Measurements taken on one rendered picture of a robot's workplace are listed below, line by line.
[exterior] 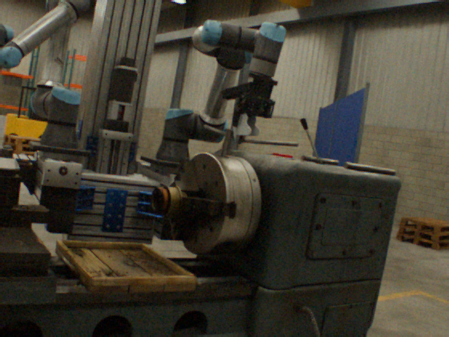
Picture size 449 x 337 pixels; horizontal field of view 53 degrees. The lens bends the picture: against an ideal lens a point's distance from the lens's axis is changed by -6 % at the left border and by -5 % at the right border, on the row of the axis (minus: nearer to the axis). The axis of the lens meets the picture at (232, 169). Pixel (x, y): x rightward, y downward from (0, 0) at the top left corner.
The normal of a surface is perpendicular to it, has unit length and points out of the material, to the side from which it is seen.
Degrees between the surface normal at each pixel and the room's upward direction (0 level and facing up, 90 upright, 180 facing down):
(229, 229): 106
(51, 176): 90
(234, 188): 64
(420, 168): 90
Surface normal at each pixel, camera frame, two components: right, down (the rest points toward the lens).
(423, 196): -0.79, -0.09
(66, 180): 0.47, 0.12
